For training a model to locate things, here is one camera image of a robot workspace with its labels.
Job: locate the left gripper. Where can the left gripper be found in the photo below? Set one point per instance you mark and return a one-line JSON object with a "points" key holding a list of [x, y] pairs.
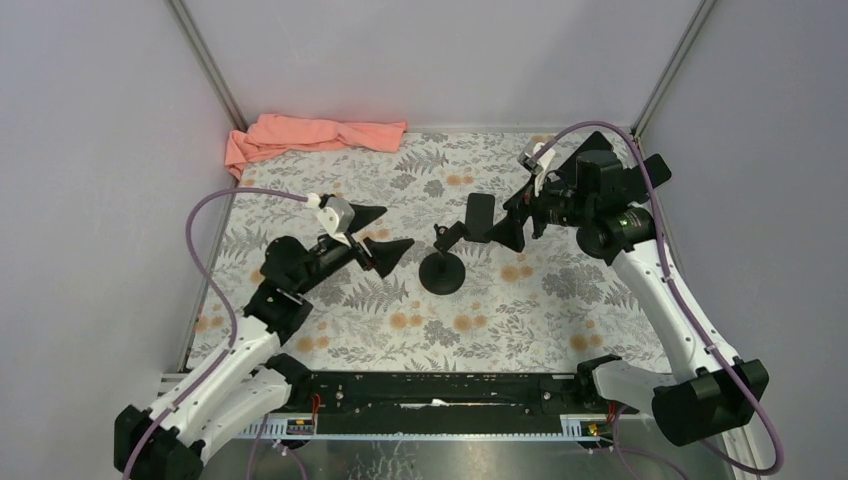
{"points": [[357, 244]]}

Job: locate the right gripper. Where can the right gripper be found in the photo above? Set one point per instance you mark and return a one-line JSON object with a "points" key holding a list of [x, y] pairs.
{"points": [[509, 231]]}

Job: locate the black phone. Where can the black phone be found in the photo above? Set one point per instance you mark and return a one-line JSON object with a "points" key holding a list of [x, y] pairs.
{"points": [[479, 217], [658, 172]]}

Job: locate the black round-base stand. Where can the black round-base stand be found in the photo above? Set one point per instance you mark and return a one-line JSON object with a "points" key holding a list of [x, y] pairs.
{"points": [[443, 272]]}

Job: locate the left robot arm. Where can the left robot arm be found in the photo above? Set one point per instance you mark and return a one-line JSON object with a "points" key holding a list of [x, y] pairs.
{"points": [[247, 375]]}

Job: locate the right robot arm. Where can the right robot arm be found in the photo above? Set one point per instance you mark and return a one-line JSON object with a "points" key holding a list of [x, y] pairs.
{"points": [[623, 234]]}

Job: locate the pink cloth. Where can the pink cloth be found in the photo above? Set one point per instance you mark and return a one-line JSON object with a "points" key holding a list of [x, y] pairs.
{"points": [[274, 134]]}

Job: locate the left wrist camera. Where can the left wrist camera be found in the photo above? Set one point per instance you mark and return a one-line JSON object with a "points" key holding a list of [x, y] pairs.
{"points": [[334, 214]]}

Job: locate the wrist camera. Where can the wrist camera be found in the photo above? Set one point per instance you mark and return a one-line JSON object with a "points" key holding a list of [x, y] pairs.
{"points": [[537, 161], [334, 214]]}

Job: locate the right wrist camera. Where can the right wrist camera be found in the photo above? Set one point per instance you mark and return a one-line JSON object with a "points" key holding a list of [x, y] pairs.
{"points": [[537, 161]]}

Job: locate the aluminium frame profile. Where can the aluminium frame profile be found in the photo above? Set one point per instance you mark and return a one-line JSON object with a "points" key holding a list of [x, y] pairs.
{"points": [[548, 394]]}

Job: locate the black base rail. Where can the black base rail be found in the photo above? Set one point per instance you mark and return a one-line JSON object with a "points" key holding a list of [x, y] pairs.
{"points": [[442, 420]]}

